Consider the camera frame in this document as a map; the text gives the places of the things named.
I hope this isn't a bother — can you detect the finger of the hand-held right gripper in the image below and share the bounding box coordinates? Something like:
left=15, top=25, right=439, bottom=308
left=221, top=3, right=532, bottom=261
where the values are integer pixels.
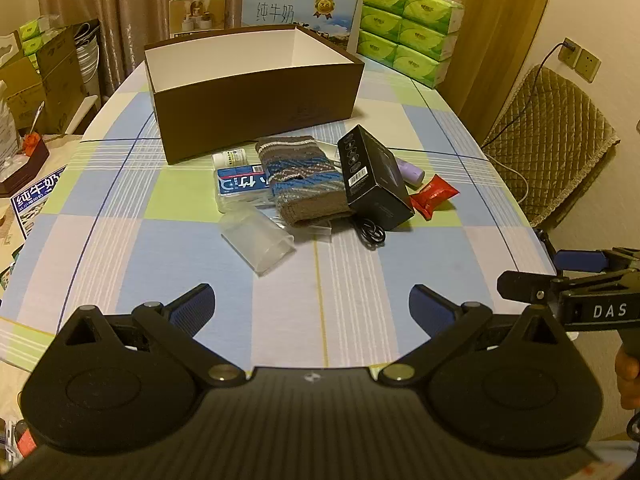
left=496, top=269, right=640, bottom=307
left=554, top=246, right=640, bottom=275

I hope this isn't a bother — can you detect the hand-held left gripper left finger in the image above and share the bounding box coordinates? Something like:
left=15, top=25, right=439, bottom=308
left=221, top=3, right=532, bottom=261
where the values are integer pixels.
left=56, top=282, right=249, bottom=388

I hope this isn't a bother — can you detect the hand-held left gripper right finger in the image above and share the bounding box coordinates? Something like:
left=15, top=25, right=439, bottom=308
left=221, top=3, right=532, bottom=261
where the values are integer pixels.
left=372, top=284, right=572, bottom=388

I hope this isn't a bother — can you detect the black usb cable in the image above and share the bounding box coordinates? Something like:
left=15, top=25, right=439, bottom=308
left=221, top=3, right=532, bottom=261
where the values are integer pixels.
left=351, top=215, right=387, bottom=251

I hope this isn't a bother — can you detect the clear box with blue label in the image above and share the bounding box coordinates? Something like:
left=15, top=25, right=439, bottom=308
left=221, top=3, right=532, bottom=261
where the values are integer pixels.
left=216, top=162, right=275, bottom=213

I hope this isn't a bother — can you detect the black shaver box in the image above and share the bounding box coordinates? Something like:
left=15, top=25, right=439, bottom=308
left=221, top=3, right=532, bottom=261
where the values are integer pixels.
left=337, top=124, right=416, bottom=231

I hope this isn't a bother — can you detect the white pill bottle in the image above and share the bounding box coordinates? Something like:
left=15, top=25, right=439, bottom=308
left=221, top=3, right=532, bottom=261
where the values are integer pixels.
left=212, top=148, right=249, bottom=170

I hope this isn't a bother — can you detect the blue patterned packet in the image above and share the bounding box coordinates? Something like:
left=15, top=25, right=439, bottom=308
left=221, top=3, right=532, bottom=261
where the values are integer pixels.
left=255, top=135, right=353, bottom=228

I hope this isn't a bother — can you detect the brown cardboard storage box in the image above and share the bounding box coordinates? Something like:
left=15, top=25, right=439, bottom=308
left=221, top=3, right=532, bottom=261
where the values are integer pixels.
left=144, top=24, right=366, bottom=166

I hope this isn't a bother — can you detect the person's right hand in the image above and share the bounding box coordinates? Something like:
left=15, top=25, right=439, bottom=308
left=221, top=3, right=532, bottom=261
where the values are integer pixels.
left=614, top=346, right=640, bottom=442

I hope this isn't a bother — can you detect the checked tablecloth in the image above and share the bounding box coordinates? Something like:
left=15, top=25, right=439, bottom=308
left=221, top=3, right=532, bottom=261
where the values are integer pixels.
left=0, top=50, right=586, bottom=396

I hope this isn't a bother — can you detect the clear plastic container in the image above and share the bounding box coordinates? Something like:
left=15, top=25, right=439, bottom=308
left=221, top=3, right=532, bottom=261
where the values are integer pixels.
left=219, top=208, right=295, bottom=276

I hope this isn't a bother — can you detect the red snack packet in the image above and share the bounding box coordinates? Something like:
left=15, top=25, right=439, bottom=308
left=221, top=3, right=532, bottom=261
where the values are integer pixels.
left=409, top=174, right=460, bottom=221

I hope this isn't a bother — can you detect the chair with quilted cover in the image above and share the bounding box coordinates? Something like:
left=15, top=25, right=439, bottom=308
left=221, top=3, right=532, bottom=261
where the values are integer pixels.
left=481, top=64, right=621, bottom=228

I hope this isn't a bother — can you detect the purple bottle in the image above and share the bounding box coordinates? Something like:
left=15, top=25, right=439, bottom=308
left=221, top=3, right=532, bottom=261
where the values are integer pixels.
left=395, top=156, right=426, bottom=188

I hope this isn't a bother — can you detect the blue printed milk carton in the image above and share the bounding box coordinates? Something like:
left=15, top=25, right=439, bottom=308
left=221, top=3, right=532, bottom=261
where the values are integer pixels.
left=10, top=165, right=68, bottom=241

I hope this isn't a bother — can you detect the dark brown tray box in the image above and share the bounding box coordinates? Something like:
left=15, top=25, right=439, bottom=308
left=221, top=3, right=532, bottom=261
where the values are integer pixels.
left=0, top=132, right=51, bottom=198

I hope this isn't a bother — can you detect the golden curtain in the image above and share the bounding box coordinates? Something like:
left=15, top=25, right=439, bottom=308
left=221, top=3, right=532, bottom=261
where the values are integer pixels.
left=422, top=0, right=561, bottom=146

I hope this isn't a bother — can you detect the silver plastic bag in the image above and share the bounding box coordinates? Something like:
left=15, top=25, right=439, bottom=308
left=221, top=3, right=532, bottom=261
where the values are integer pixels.
left=0, top=82, right=22, bottom=171

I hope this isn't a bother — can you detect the brown cardboard carton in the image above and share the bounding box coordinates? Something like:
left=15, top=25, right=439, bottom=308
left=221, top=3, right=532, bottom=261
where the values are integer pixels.
left=37, top=19, right=103, bottom=133

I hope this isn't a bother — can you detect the stack of green tissue packs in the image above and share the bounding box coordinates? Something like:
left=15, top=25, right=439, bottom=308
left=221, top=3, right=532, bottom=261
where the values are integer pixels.
left=356, top=0, right=466, bottom=90

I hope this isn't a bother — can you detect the tan carton with white cutout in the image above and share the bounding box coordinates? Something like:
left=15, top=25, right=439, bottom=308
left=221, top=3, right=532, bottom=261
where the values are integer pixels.
left=0, top=30, right=51, bottom=131

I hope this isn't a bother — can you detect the small white product box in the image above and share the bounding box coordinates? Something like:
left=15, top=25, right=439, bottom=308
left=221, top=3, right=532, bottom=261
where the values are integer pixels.
left=168, top=0, right=227, bottom=37

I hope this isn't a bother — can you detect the blue milk carton box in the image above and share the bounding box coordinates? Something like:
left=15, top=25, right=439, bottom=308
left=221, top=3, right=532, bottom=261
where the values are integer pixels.
left=241, top=0, right=359, bottom=53

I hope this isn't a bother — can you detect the small green tissue pack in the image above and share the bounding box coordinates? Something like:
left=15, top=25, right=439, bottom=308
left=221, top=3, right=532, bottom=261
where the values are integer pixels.
left=19, top=19, right=51, bottom=68

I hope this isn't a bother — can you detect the wall socket plate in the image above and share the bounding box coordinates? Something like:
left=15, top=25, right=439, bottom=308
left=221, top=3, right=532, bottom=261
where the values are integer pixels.
left=575, top=50, right=601, bottom=82
left=559, top=37, right=582, bottom=67

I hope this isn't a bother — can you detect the black plugged charger cable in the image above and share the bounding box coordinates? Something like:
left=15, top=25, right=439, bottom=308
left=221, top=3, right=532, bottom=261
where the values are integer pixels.
left=482, top=40, right=576, bottom=151

